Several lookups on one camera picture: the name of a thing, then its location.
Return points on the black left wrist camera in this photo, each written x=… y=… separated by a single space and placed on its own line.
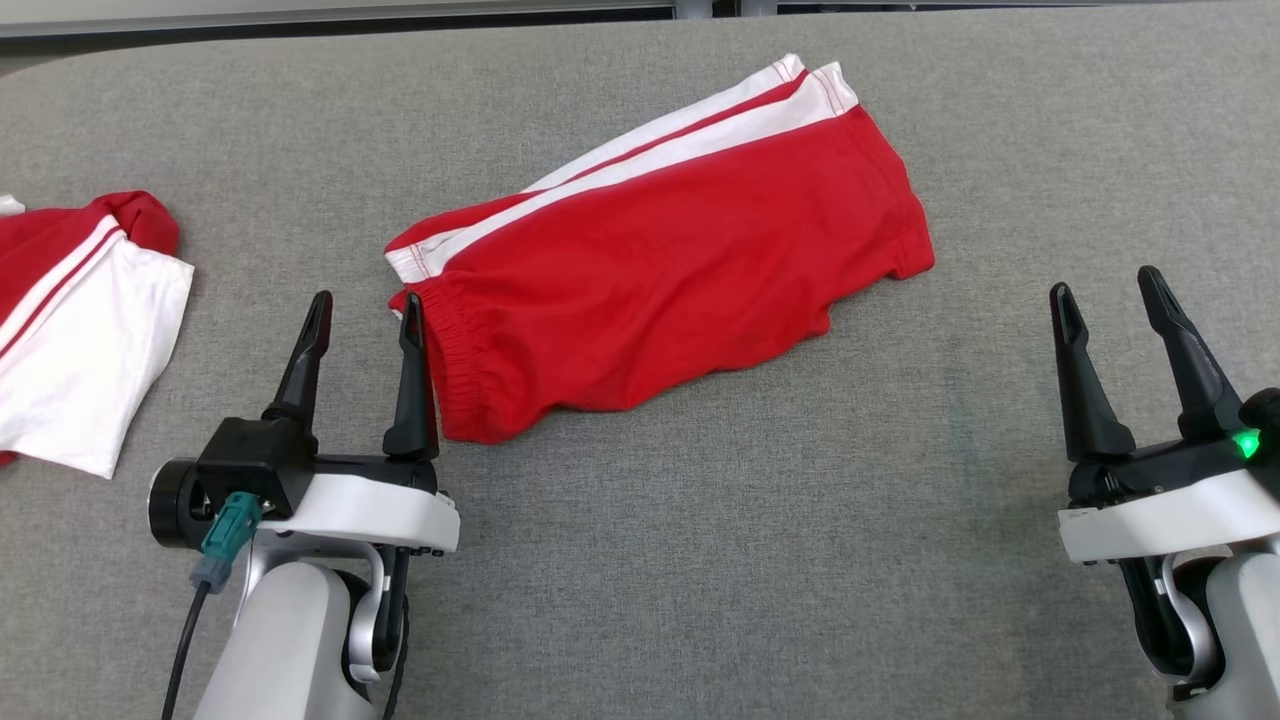
x=250 y=460

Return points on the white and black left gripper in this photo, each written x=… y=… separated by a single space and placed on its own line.
x=370 y=515

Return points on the grey partition base rail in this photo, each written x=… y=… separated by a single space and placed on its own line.
x=300 y=15

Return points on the grey metal partition post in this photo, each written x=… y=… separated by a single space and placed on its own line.
x=693 y=8

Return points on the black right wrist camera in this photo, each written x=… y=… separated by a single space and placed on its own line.
x=1265 y=415

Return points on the red and white shirt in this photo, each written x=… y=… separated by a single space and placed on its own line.
x=80 y=350

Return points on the red shorts with white stripes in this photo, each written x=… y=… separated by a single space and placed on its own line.
x=650 y=280

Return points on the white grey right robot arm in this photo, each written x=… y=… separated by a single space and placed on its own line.
x=1245 y=630

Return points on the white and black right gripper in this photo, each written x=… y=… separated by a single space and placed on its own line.
x=1170 y=520

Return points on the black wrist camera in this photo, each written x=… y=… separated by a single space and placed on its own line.
x=1265 y=415
x=250 y=460

